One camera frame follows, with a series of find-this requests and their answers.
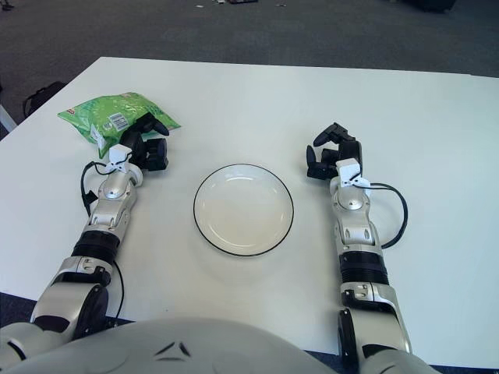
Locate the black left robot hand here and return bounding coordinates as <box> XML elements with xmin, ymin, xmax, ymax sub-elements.
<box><xmin>119</xmin><ymin>111</ymin><xmax>172</xmax><ymax>172</ymax></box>

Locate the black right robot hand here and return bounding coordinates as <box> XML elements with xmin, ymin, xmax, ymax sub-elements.
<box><xmin>305</xmin><ymin>122</ymin><xmax>363</xmax><ymax>181</ymax></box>

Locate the green snack bag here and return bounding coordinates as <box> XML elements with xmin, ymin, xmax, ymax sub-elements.
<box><xmin>57</xmin><ymin>91</ymin><xmax>183</xmax><ymax>159</ymax></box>

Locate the white plate with black rim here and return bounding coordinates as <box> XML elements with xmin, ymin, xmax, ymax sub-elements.
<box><xmin>193</xmin><ymin>163</ymin><xmax>295</xmax><ymax>258</ymax></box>

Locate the black backpack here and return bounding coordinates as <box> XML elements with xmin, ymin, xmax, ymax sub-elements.
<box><xmin>22</xmin><ymin>80</ymin><xmax>67</xmax><ymax>118</ymax></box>

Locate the white table leg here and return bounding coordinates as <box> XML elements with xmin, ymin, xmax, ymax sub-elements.
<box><xmin>0</xmin><ymin>103</ymin><xmax>19</xmax><ymax>136</ymax></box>

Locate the grey robot torso shell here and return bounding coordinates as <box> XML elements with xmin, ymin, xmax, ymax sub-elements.
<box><xmin>0</xmin><ymin>316</ymin><xmax>352</xmax><ymax>374</ymax></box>

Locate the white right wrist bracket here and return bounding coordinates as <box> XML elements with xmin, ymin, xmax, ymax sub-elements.
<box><xmin>335</xmin><ymin>157</ymin><xmax>371</xmax><ymax>190</ymax></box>

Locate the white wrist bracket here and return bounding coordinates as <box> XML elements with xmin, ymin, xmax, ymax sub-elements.
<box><xmin>335</xmin><ymin>157</ymin><xmax>371</xmax><ymax>190</ymax></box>
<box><xmin>108</xmin><ymin>144</ymin><xmax>132</xmax><ymax>175</ymax></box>

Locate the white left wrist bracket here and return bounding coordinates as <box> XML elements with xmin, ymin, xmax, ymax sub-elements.
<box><xmin>108</xmin><ymin>144</ymin><xmax>132</xmax><ymax>175</ymax></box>

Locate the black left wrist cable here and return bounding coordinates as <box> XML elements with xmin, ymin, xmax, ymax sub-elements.
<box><xmin>80</xmin><ymin>161</ymin><xmax>118</xmax><ymax>215</ymax></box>

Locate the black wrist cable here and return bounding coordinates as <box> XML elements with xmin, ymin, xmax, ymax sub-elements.
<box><xmin>360</xmin><ymin>182</ymin><xmax>409</xmax><ymax>250</ymax></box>
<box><xmin>80</xmin><ymin>161</ymin><xmax>118</xmax><ymax>215</ymax></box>

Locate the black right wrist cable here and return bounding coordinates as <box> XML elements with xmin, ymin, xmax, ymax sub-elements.
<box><xmin>360</xmin><ymin>182</ymin><xmax>409</xmax><ymax>250</ymax></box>

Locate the black left elbow cable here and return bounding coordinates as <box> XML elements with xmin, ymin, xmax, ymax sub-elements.
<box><xmin>111</xmin><ymin>263</ymin><xmax>126</xmax><ymax>317</ymax></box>

